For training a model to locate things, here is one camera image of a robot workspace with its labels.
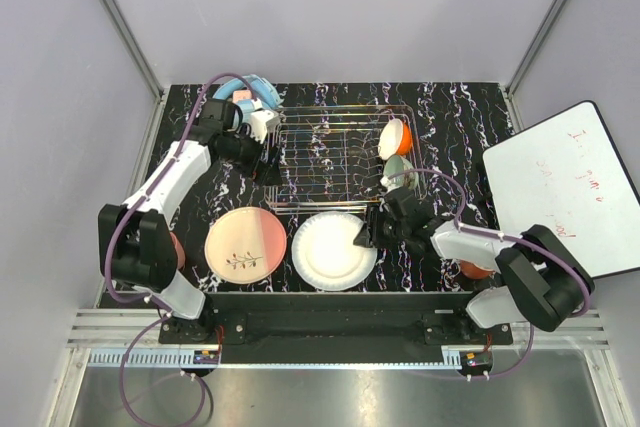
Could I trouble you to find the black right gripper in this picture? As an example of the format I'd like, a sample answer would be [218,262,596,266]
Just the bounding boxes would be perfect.
[353,205,409,250]

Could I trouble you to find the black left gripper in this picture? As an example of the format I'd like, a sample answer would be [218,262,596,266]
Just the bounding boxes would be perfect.
[219,124,282,187]

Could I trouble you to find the white paper plate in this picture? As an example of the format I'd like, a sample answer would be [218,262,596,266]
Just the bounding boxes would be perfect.
[291,211,378,292]

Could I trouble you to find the green ceramic bowl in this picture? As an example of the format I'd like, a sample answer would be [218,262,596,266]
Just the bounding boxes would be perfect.
[382,155,419,190]

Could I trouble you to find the orange and white bowl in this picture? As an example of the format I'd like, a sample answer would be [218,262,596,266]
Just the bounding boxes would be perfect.
[378,118,412,161]

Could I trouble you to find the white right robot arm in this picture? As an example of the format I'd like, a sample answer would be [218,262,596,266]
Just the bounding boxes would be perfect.
[353,187,595,344]

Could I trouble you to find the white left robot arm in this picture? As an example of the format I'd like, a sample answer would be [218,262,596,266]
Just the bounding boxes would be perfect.
[98,99,281,343]

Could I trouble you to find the small pink box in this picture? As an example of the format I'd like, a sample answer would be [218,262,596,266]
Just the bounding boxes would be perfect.
[232,90,253,103]

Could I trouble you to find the blue headphones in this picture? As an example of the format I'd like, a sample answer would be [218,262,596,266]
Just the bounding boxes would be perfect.
[213,74,283,116]

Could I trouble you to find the pink and cream plate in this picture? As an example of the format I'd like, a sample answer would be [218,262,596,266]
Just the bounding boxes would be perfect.
[204,207,287,285]

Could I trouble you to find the orange ceramic mug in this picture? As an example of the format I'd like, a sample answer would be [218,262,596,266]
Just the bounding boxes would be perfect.
[458,260,495,280]

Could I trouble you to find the pink plastic cup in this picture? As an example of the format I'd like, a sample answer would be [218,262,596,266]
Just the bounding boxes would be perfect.
[170,232,186,270]

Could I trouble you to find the white whiteboard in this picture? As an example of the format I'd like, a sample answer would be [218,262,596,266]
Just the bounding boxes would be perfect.
[483,101,639,278]

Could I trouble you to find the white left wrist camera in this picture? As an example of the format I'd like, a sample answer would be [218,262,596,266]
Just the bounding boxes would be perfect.
[246,109,281,143]

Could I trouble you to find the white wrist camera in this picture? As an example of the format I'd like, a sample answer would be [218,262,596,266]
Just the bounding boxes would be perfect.
[246,109,281,143]
[380,176,403,192]

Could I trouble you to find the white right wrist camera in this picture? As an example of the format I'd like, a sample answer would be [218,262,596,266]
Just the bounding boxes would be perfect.
[380,176,403,192]

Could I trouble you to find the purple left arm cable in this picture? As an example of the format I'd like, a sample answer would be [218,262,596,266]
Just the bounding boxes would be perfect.
[104,71,261,426]

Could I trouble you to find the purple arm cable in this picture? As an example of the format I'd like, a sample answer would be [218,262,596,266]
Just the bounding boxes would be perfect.
[104,71,261,426]
[382,168,596,381]

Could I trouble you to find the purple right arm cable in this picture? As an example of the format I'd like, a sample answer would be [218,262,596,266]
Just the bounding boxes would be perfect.
[382,168,596,381]

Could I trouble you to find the wire dish rack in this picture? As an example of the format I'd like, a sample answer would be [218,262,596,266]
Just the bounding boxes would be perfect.
[265,105,422,214]

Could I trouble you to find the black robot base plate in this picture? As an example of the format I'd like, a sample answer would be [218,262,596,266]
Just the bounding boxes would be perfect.
[159,292,513,367]

